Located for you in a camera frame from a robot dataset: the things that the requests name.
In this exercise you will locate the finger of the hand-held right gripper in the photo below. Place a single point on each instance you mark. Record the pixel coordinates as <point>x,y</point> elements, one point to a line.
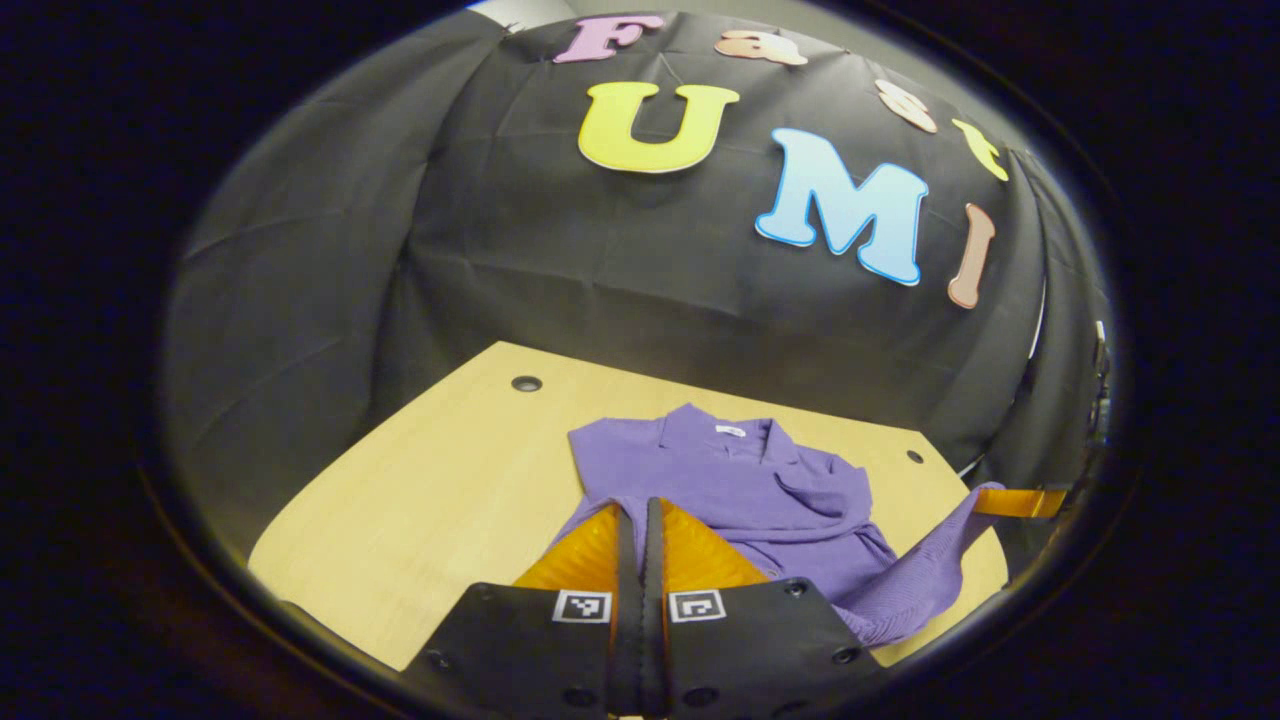
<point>1030,502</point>

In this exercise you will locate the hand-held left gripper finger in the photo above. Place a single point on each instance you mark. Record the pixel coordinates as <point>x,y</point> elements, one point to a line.
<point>652,650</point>
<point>627,650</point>

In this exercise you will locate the purple knit cardigan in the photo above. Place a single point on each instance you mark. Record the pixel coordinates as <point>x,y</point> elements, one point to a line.
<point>720,480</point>

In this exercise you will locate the black backdrop cloth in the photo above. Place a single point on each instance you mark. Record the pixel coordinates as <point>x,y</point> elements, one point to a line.
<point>600,280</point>

